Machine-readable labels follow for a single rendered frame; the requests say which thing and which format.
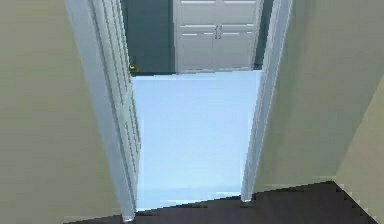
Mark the white cupboard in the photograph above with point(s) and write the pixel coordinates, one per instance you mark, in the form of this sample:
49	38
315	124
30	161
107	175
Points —
216	36

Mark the white room door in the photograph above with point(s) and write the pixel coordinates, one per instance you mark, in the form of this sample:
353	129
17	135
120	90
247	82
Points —
115	83

